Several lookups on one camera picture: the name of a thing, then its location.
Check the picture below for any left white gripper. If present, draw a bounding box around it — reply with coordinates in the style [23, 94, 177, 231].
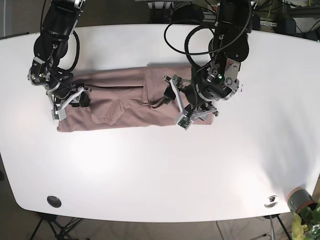
[162, 74, 219, 130]

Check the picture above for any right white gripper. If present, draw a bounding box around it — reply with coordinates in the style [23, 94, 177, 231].
[46, 86, 91, 121]

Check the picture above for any dusty pink T-shirt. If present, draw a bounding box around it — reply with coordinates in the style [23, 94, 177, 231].
[56, 64, 215, 133]

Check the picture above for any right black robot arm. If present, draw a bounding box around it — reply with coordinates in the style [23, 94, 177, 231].
[28, 0, 91, 121]

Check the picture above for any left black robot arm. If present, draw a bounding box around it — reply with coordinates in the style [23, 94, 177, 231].
[163, 0, 253, 130]

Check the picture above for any black table grommet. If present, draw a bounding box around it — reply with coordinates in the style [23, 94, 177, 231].
[47, 195, 62, 208]

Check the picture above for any silver table grommet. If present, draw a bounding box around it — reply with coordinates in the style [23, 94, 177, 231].
[264, 195, 279, 209]

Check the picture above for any grey plant pot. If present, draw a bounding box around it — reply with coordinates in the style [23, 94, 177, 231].
[285, 187, 318, 214]

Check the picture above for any green potted plant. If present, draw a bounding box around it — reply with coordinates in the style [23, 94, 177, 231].
[291, 203, 320, 240]

